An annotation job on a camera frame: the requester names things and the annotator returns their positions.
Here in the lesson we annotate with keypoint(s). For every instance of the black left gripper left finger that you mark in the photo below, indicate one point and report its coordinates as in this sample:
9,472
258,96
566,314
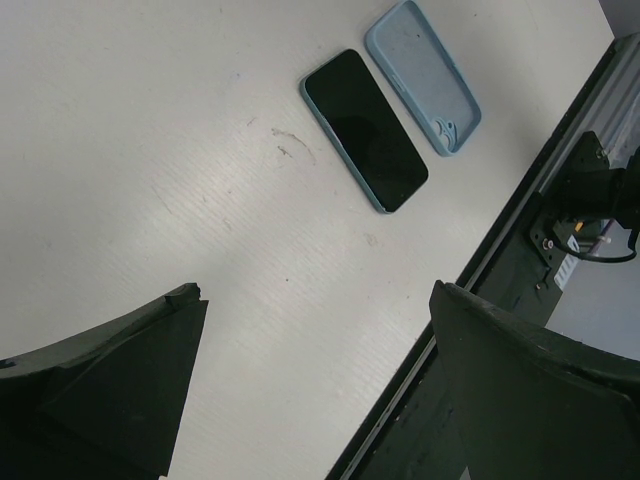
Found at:
106,403

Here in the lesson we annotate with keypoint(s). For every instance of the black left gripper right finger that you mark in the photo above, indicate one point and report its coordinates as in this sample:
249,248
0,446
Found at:
531,403

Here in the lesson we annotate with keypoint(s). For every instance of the black smartphone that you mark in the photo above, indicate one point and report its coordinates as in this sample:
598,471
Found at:
356,117

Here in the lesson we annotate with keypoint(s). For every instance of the light blue phone case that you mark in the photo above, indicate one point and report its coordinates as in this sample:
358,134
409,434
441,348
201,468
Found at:
416,64

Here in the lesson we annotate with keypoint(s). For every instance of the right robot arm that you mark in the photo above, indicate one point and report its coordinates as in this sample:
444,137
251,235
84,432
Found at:
592,190

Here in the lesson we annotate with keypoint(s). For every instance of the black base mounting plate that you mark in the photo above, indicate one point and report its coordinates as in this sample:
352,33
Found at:
411,431

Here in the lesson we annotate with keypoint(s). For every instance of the right white cable duct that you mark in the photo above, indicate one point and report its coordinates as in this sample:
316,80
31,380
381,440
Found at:
565,271

